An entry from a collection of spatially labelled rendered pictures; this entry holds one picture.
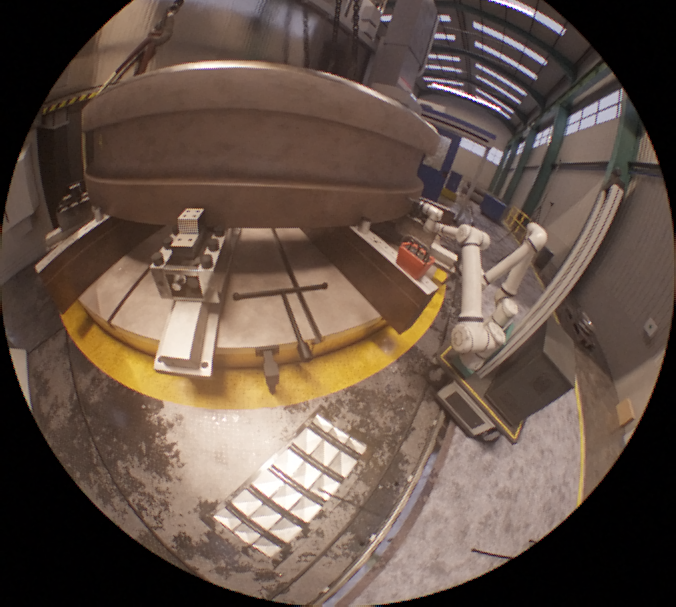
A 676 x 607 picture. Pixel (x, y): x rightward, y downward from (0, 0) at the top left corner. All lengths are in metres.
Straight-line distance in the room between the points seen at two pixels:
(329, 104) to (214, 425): 1.81
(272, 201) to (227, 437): 1.33
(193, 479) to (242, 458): 0.33
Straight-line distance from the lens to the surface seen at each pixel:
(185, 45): 3.92
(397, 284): 1.30
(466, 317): 1.21
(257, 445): 1.33
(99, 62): 3.74
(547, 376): 1.42
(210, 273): 1.03
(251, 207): 1.23
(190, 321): 1.13
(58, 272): 1.85
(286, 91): 1.15
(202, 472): 1.39
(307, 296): 1.42
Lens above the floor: 1.32
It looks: 36 degrees down
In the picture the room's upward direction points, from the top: 17 degrees clockwise
